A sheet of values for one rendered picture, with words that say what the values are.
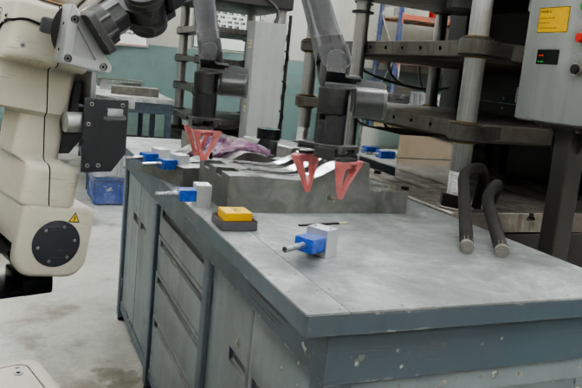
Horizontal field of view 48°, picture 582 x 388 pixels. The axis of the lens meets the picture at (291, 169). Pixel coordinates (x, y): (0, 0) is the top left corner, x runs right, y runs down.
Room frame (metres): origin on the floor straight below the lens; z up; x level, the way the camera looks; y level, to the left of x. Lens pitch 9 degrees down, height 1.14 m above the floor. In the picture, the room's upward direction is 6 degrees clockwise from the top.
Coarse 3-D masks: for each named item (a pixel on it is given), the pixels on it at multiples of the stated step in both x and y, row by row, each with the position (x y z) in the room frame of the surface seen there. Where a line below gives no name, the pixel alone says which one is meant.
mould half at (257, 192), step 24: (240, 168) 1.62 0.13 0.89; (264, 168) 1.69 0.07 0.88; (288, 168) 1.72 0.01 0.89; (360, 168) 1.64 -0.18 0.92; (216, 192) 1.58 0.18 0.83; (240, 192) 1.51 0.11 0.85; (264, 192) 1.53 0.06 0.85; (288, 192) 1.56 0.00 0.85; (312, 192) 1.59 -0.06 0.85; (336, 192) 1.61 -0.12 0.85; (360, 192) 1.64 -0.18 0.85; (384, 192) 1.67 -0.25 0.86
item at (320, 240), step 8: (312, 224) 1.23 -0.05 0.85; (320, 224) 1.24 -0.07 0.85; (312, 232) 1.22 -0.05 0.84; (320, 232) 1.20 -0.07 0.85; (328, 232) 1.20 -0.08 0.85; (336, 232) 1.22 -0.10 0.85; (296, 240) 1.19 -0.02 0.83; (304, 240) 1.18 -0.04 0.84; (312, 240) 1.17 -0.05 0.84; (320, 240) 1.18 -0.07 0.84; (328, 240) 1.20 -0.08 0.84; (336, 240) 1.22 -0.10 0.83; (288, 248) 1.14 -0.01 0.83; (296, 248) 1.15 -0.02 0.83; (304, 248) 1.18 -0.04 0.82; (312, 248) 1.17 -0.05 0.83; (320, 248) 1.19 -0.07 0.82; (328, 248) 1.20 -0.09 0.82; (336, 248) 1.22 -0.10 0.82; (320, 256) 1.20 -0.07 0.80; (328, 256) 1.20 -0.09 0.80
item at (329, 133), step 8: (320, 120) 1.20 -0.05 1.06; (328, 120) 1.19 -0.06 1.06; (336, 120) 1.19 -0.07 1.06; (344, 120) 1.20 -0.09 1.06; (320, 128) 1.20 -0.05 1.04; (328, 128) 1.19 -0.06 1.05; (336, 128) 1.19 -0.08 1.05; (344, 128) 1.21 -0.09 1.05; (320, 136) 1.19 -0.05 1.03; (328, 136) 1.19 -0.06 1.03; (336, 136) 1.19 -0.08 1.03; (344, 136) 1.21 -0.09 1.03; (304, 144) 1.21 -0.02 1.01; (312, 144) 1.20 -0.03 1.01; (320, 144) 1.19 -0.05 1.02; (328, 144) 1.19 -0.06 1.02; (336, 144) 1.19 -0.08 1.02; (344, 144) 1.23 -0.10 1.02; (344, 152) 1.17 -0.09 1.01; (352, 152) 1.20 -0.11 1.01
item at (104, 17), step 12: (108, 0) 1.31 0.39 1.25; (84, 12) 1.25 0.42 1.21; (96, 12) 1.27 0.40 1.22; (108, 12) 1.28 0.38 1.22; (120, 12) 1.30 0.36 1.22; (96, 24) 1.24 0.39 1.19; (108, 24) 1.27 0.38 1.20; (120, 24) 1.30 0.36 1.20; (96, 36) 1.26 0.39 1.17; (108, 36) 1.25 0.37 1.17; (108, 48) 1.25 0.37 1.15
